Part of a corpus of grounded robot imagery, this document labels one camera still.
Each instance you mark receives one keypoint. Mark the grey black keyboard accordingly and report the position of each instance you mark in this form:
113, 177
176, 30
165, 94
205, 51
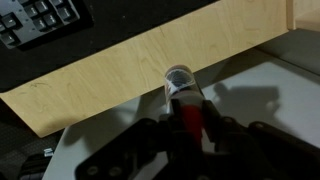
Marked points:
23, 21

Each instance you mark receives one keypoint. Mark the black desk mat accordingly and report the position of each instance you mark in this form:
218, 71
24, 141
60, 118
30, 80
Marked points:
113, 21

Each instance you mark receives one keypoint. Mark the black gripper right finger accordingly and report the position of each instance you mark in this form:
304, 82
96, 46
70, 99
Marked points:
261, 151

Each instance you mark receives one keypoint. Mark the black object on floor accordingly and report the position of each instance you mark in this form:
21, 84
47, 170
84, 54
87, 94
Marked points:
35, 165

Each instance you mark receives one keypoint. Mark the white bottle with red cap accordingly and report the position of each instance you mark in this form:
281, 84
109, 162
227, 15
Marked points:
180, 84

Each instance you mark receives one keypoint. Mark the wooden shelf unit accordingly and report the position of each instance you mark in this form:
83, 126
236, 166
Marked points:
303, 14

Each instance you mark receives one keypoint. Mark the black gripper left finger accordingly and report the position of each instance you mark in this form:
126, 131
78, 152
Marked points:
129, 153

